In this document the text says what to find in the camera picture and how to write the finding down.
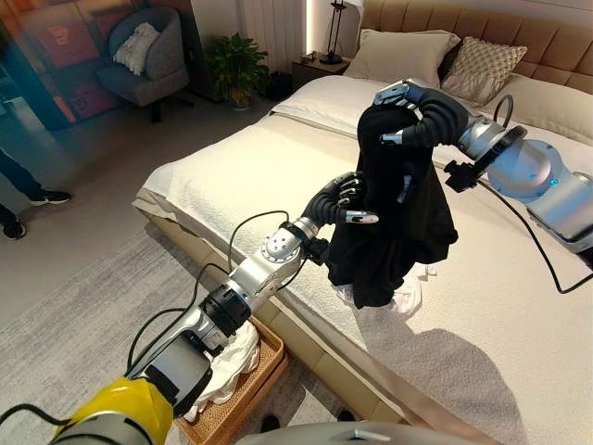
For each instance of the woven wicker basket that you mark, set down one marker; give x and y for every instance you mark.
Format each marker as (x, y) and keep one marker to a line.
(259, 375)

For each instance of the cream quilted bedspread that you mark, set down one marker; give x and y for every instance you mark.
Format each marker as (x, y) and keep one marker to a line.
(259, 176)

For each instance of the grey armchair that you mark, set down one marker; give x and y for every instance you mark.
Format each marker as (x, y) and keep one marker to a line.
(153, 79)

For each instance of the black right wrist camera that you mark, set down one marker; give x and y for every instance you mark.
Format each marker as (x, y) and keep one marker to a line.
(463, 175)

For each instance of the black table lamp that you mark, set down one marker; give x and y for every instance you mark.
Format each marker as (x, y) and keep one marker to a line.
(334, 32)

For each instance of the white curtain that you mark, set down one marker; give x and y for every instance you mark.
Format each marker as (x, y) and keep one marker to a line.
(273, 23)

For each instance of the silver robot torso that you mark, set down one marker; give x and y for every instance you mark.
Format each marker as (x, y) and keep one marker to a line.
(370, 433)

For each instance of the dark robot foot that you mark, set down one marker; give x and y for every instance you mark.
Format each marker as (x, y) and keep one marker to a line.
(271, 423)
(346, 415)

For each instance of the tan upholstered bed frame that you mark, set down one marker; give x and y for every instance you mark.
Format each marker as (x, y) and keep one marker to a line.
(509, 28)

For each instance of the white knitted cushion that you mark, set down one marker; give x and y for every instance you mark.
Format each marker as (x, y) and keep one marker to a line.
(136, 48)

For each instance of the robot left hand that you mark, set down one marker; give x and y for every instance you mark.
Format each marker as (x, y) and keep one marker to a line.
(326, 204)

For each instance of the white garment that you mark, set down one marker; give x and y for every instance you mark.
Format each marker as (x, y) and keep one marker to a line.
(410, 299)

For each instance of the green potted plant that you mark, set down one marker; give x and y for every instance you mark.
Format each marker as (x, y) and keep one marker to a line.
(238, 65)

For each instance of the black garment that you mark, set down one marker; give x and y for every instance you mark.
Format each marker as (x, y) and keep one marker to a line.
(394, 222)

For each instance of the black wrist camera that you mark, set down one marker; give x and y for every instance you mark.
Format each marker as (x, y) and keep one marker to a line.
(463, 175)
(319, 250)

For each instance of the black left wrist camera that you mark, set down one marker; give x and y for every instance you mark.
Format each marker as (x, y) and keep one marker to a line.
(319, 250)

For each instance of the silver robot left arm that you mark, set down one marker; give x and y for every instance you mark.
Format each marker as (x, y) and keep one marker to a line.
(268, 273)

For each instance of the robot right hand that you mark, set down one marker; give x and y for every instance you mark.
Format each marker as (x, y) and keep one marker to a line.
(440, 116)

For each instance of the small black bin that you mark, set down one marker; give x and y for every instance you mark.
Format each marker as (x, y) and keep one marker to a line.
(280, 85)

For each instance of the beige patterned pillow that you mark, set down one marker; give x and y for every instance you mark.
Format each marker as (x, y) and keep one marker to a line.
(486, 69)

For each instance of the dark wooden nightstand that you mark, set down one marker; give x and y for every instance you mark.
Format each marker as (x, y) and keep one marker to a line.
(315, 74)

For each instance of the white crumpled cloth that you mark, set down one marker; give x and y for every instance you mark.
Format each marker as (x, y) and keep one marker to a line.
(236, 357)

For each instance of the white pillow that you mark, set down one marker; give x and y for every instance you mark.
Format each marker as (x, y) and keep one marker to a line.
(398, 53)

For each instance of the grey rug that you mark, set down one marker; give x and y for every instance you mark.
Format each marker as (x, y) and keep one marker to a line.
(83, 315)

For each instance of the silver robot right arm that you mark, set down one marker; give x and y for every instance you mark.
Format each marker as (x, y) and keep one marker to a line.
(533, 171)

